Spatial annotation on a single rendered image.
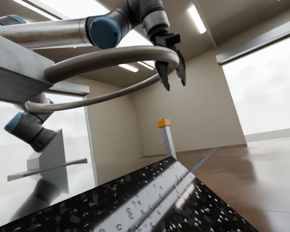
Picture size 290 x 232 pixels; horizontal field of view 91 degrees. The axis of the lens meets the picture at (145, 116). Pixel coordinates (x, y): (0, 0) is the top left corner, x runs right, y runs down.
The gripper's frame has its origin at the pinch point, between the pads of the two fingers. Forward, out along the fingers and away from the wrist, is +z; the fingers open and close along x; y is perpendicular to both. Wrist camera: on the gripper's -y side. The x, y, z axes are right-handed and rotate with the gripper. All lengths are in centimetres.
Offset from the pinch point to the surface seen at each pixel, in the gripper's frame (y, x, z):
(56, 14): 275, 106, -244
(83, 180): -33.8, 24.8, 9.6
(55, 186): -33.5, 27.8, 9.3
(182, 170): -32.4, 14.0, 13.1
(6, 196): -33.1, 33.1, 8.7
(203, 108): 532, -272, 85
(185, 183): -34.3, 14.5, 13.6
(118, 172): -33.9, 21.0, 10.1
